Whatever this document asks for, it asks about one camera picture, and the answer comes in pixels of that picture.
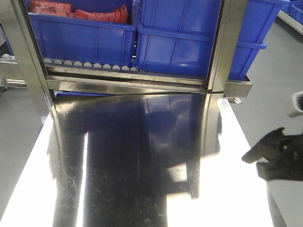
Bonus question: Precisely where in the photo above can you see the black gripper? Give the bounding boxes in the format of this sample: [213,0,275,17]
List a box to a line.
[241,91,303,182]

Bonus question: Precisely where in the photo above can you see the roller conveyor track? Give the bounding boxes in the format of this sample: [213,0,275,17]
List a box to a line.
[0,53,140,71]

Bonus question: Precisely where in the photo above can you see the right blue plastic bin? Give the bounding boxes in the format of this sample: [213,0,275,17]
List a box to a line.
[136,0,288,80]

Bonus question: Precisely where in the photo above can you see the blue plastic bin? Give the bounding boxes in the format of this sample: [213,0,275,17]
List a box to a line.
[28,0,137,67]
[136,0,288,80]

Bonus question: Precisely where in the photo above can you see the left blue plastic bin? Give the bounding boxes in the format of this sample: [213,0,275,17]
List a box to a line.
[28,0,137,67]

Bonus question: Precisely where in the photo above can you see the red bubble wrap bags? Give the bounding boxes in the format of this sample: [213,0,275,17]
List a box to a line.
[28,0,129,24]

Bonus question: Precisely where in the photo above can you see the stainless steel rack frame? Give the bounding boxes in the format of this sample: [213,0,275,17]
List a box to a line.
[0,0,253,119]

